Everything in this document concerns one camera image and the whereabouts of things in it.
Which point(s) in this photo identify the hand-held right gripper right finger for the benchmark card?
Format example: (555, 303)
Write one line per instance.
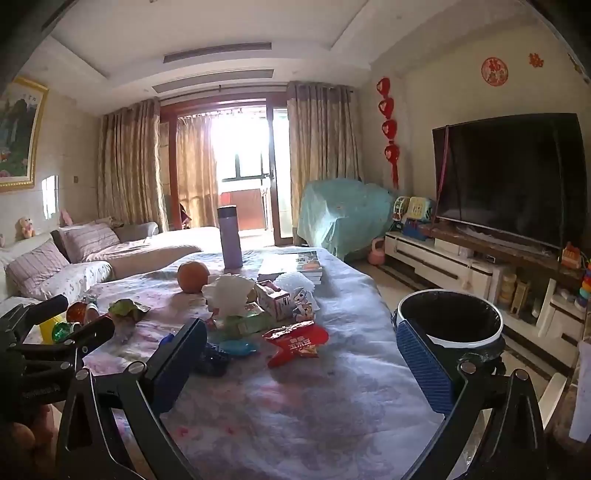
(422, 369)

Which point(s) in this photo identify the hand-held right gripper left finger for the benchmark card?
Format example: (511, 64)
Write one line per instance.
(182, 357)

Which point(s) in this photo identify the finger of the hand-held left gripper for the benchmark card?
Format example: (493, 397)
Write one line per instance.
(92, 334)
(41, 308)

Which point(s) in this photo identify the white bin with black bag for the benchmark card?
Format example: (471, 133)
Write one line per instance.
(461, 344)

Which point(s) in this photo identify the blue hairbrush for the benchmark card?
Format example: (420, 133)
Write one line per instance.
(235, 348)

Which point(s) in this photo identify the person's left hand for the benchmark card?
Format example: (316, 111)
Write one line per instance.
(21, 438)

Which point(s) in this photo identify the yellow plastic cup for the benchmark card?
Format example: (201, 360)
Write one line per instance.
(51, 328)

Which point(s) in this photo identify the red plastic wrapper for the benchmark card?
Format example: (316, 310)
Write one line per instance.
(78, 313)

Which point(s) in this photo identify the green shiny ball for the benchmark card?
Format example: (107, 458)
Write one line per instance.
(62, 333)

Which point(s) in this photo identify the striped pillow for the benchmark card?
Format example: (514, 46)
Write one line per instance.
(37, 270)
(90, 240)

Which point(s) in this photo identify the green jelly cup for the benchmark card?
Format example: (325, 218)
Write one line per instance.
(127, 310)

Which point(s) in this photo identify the green snack packet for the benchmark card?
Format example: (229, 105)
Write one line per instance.
(244, 325)

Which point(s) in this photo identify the white foam block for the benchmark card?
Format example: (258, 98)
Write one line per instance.
(228, 295)

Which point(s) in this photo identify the beige plush toy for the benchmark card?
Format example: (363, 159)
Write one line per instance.
(26, 228)

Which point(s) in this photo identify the orange fruit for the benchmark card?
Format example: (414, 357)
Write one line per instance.
(193, 277)

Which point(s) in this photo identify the light sofa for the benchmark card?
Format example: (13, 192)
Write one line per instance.
(152, 251)

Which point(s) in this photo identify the small carton box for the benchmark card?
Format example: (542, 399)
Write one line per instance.
(272, 302)

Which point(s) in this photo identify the white television cabinet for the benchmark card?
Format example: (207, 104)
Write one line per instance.
(443, 263)

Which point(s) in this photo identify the red snack packet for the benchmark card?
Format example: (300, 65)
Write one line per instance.
(295, 344)

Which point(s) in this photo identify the pink kettlebell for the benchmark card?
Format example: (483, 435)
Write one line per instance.
(377, 253)

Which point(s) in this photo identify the purple thermos bottle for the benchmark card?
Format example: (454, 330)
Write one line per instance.
(230, 240)

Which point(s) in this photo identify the cartoon print packet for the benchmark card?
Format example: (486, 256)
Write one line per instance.
(304, 304)

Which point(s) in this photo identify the white foam fruit net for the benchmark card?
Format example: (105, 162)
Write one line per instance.
(295, 280)

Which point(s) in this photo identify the stack of picture books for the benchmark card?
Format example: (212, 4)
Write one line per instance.
(291, 265)

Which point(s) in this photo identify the yellow green toy box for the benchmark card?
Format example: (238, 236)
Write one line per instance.
(420, 210)

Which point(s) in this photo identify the white round baby toy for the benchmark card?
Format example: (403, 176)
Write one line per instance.
(400, 208)

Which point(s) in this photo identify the beige curtain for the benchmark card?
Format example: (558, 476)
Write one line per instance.
(131, 166)
(323, 147)

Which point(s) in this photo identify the teal covered armchair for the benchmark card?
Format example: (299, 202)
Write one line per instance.
(341, 217)

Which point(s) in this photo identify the framed landscape painting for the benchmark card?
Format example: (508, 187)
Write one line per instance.
(18, 134)

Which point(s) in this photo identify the sheer curtain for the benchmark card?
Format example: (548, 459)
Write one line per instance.
(196, 166)

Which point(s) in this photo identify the black television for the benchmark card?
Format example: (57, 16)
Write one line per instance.
(508, 180)

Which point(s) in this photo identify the thin pink rod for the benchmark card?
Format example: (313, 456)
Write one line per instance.
(444, 161)

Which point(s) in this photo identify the red hanging decoration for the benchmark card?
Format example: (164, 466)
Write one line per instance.
(389, 134)

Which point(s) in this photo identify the round red wall decal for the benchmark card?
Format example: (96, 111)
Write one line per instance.
(494, 71)

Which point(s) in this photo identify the red character wall decal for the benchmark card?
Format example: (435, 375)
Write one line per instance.
(535, 60)

